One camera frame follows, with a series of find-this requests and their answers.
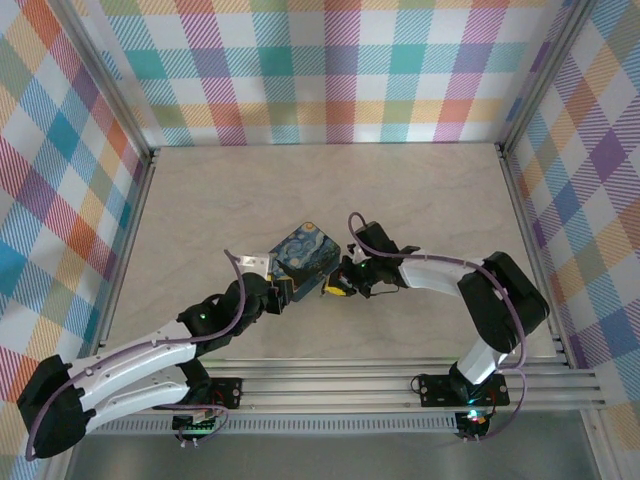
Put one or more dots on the blue starry painted box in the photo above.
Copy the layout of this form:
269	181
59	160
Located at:
305	255

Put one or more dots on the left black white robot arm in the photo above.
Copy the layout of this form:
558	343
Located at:
125	357

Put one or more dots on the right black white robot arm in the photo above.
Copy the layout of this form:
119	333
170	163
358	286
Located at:
500	305

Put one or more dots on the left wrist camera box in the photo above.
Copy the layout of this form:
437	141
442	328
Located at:
256	262

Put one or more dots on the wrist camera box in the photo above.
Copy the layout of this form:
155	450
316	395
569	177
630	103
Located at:
256	262
358	253

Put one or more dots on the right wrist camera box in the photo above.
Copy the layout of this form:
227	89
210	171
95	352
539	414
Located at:
358	253

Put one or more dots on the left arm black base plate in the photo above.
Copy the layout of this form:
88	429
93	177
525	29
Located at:
230	392

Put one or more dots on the aluminium rail frame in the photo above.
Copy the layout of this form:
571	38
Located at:
325	390

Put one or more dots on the aluminium side rail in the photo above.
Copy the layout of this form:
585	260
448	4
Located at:
520	210
127	240

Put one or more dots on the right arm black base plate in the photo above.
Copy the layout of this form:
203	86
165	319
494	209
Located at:
435	390

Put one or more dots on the aluminium corner post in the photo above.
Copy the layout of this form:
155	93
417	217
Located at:
547	70
107	80

